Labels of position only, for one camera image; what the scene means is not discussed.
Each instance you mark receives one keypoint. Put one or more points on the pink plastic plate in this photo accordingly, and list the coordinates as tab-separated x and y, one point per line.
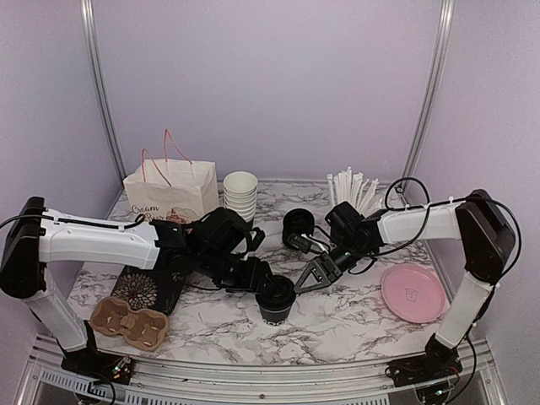
413	293

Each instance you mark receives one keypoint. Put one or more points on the black takeout coffee cup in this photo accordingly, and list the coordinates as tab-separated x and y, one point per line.
275	316

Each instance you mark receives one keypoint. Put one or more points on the black coffee cup lid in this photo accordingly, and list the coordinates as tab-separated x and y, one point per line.
281	294

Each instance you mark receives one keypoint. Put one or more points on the aluminium table edge rail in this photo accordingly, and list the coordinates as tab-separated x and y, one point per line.
156	381

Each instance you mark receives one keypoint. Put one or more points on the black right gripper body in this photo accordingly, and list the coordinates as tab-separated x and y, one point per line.
347	261

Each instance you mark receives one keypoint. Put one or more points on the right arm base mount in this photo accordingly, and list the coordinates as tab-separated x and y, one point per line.
436	362

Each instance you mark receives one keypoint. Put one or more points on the brown cardboard cup carrier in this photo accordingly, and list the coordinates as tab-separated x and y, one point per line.
144	329

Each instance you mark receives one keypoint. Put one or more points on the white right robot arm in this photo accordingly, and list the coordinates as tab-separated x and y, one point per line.
476	220

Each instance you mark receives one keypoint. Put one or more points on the right aluminium frame post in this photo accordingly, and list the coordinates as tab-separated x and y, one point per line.
438	61

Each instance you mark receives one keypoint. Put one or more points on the black floral tray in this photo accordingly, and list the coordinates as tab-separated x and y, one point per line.
157	290

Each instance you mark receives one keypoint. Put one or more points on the stack of paper cups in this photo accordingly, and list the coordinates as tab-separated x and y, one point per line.
240	194

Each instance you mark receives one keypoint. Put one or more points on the stack of black lids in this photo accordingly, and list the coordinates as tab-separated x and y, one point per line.
297	221

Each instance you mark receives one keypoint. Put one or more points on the aluminium frame post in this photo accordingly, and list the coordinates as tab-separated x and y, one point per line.
93	50
438	61

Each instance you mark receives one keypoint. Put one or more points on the left aluminium frame post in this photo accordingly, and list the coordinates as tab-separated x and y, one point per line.
93	50

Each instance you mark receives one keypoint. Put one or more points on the white paper takeout bag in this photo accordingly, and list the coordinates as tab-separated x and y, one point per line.
179	190

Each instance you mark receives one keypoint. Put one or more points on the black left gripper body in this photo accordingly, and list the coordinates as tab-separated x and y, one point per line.
234	278

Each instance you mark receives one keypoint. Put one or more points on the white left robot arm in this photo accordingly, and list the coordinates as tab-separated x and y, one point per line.
218	245

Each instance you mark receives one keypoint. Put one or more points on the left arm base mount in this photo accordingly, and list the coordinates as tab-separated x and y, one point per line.
91	362

